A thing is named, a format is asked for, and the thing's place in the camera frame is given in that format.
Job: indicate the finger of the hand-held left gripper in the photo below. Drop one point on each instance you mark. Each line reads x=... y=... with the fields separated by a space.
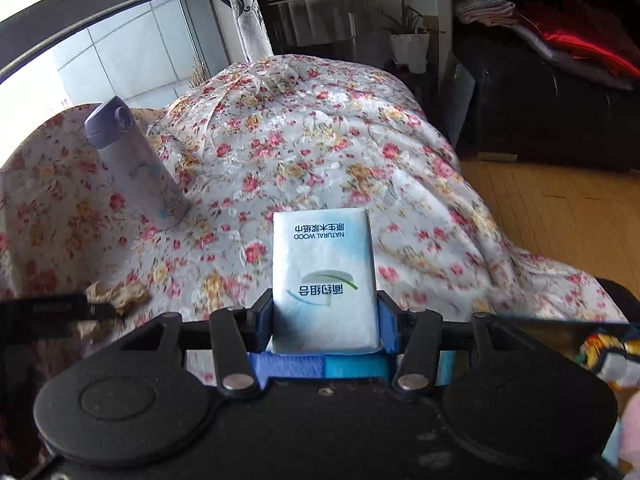
x=50 y=307

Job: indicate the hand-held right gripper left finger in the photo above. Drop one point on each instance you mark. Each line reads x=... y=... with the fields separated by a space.
x=262 y=325

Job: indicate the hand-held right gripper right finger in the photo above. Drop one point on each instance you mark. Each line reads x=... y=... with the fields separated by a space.
x=387 y=322

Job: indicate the blue tissue pack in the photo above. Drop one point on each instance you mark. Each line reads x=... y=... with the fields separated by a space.
x=300 y=366

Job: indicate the white tissue pack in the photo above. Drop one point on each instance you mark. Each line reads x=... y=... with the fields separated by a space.
x=325 y=285

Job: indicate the navy and yellow plush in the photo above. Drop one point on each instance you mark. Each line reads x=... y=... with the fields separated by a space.
x=600 y=350

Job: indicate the pink cloth pouch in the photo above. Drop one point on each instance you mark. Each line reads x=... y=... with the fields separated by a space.
x=632 y=430

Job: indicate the purple thermos bottle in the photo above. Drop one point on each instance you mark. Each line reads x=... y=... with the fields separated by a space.
x=145 y=185

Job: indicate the floral bedspread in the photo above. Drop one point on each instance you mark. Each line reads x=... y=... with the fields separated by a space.
x=325 y=135

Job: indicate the grey leaning panel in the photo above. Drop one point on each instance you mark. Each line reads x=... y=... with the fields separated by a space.
x=460 y=105

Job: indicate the black leather sofa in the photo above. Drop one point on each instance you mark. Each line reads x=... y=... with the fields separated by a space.
x=525 y=110

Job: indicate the potted plant white pot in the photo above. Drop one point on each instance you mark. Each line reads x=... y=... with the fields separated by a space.
x=405 y=47

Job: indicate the round metal side table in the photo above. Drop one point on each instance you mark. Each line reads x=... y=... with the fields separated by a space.
x=310 y=22

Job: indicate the grey cushion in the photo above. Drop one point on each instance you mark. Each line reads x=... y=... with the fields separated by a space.
x=565 y=62

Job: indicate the patterned sheer curtain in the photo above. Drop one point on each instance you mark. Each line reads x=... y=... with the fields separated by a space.
x=245 y=10

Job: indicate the folded plaid cloth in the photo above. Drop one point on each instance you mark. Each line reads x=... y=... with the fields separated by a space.
x=482 y=7

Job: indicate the red satin cushion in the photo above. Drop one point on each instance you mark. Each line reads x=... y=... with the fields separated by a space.
x=575 y=30

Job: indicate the window frame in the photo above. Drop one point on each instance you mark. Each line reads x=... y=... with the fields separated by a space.
x=50 y=30

